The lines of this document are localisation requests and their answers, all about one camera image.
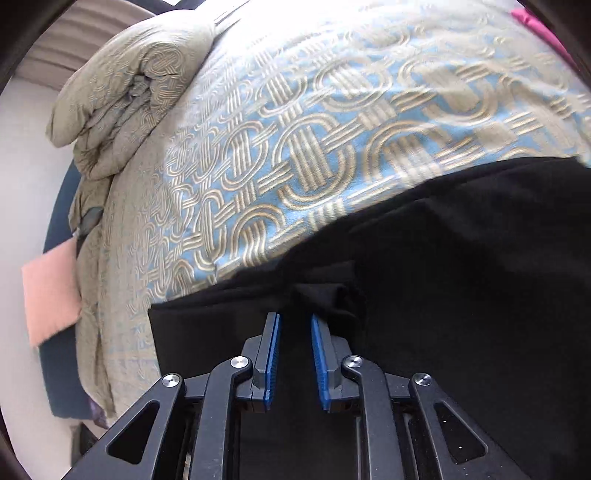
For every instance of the pink pillow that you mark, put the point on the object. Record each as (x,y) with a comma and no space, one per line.
(51,290)

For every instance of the blue upholstered headboard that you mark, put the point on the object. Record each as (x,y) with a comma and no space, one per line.
(60,378)

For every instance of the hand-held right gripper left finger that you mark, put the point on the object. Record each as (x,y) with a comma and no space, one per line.
(274,355)

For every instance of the bed with patterned sheet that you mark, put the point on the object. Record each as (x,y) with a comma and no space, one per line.
(323,115)

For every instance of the folded patterned duvet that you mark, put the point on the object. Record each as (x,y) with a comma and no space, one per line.
(115,92)

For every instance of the flat patterned pillow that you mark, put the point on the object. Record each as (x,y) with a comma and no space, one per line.
(106,323)

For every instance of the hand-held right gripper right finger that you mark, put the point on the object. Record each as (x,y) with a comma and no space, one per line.
(318,355)

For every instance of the black pants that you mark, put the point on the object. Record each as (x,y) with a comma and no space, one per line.
(461,277)

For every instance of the beige curtain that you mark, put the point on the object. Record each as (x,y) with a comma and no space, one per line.
(69,50)

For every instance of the pink garment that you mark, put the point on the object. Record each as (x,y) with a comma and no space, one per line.
(535,23)

